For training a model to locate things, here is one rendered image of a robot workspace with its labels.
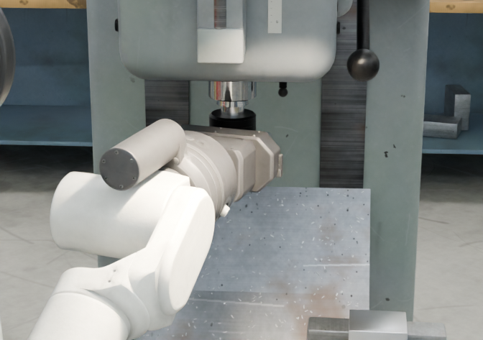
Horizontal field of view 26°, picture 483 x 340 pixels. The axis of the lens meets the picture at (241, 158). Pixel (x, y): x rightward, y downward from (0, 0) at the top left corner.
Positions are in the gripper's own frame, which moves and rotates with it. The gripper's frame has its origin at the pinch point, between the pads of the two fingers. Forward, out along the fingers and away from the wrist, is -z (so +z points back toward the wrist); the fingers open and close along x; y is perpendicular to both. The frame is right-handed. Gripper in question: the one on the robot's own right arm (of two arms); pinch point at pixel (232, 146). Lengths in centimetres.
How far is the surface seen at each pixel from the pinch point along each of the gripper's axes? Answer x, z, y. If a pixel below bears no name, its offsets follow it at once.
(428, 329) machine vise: -19.3, -9.2, 21.3
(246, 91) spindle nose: -1.9, 1.5, -6.1
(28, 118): 225, -336, 98
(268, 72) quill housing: -6.0, 7.3, -9.5
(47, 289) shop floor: 142, -205, 122
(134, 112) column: 25.6, -31.5, 6.1
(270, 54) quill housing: -6.3, 7.7, -11.2
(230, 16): -4.1, 12.1, -15.1
